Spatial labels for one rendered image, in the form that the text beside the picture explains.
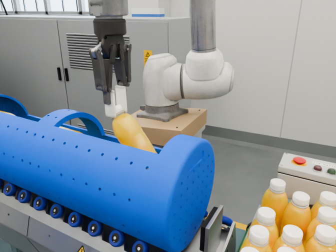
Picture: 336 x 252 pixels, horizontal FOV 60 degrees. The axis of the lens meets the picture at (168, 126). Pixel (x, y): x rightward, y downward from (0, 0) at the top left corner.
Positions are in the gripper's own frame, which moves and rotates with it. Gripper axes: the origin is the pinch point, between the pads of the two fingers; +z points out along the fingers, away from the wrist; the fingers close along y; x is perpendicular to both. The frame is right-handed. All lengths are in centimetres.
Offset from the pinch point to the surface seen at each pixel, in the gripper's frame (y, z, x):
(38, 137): 9.9, 10.2, -19.7
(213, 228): 1.7, 27.2, 28.8
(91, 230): 11.4, 33.8, -2.5
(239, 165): -212, 130, -20
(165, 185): 11.2, 12.0, 20.9
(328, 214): -8, 21, 52
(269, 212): -2.4, 21.1, 40.3
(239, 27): -268, -4, -47
